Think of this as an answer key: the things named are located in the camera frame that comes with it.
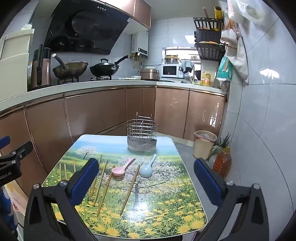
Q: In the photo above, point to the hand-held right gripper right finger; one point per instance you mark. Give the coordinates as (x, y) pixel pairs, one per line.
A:
(207, 183)

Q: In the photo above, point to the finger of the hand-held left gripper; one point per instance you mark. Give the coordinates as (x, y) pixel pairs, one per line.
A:
(4, 141)
(18, 151)

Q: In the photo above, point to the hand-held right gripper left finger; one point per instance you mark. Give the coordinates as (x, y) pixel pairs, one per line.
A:
(85, 180)

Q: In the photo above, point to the large amber oil bottle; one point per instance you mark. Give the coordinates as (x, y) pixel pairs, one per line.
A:
(222, 163)

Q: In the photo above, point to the clear plastic bag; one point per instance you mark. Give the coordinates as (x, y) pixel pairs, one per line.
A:
(215, 151)

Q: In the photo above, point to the pink ceramic spoon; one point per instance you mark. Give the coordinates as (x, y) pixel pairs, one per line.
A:
(118, 171)

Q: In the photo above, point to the beige trash bin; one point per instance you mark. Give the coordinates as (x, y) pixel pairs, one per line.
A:
(203, 148)

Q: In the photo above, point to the blue patterned cloth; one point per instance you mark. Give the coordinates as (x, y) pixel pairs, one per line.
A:
(4, 208)

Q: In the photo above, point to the pale blue ceramic spoon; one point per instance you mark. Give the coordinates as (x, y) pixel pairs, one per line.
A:
(145, 171)

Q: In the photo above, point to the cream white storage cabinet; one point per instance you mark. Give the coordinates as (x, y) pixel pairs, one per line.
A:
(16, 69)

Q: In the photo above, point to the copper thermos kettle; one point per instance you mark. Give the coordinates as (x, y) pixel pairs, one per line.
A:
(44, 74)

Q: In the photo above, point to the gas stove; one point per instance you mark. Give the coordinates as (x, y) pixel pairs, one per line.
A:
(69, 80)

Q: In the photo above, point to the white kitchen countertop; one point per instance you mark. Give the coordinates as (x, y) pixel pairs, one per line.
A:
(92, 87)

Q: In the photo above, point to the brown wok with lid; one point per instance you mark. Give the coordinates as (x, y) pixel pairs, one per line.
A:
(71, 68)

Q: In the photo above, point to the yellow cooking oil bottle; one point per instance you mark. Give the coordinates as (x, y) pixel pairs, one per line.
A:
(205, 80)

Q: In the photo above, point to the black wok with lid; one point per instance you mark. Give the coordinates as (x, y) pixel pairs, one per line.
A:
(104, 69)

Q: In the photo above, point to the white bowl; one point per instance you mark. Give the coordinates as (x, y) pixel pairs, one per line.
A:
(137, 77)

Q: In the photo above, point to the teal package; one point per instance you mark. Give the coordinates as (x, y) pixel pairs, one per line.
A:
(224, 68)

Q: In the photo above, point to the white microwave oven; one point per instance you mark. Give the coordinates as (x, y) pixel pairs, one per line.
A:
(168, 70)

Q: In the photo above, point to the grey blue hanging cloth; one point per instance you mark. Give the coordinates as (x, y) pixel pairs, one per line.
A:
(186, 64)

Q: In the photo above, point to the rice cooker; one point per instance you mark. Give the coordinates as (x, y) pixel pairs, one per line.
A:
(149, 74)

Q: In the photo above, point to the white hanging cloth bag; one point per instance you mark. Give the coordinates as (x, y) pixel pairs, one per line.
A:
(240, 62)

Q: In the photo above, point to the black range hood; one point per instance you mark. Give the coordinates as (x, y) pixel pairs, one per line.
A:
(92, 27)

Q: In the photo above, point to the white water heater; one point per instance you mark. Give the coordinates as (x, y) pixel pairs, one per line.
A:
(140, 42)

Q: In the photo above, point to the yellow roll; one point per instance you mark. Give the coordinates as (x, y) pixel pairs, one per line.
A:
(217, 14)

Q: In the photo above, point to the white hanging plastic bag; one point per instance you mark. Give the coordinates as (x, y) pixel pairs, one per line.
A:
(249, 10)

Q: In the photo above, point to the brown upper kitchen cabinet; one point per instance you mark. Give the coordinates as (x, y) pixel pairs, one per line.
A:
(141, 11)

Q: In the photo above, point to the black wall rack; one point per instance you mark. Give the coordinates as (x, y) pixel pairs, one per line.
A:
(208, 34)

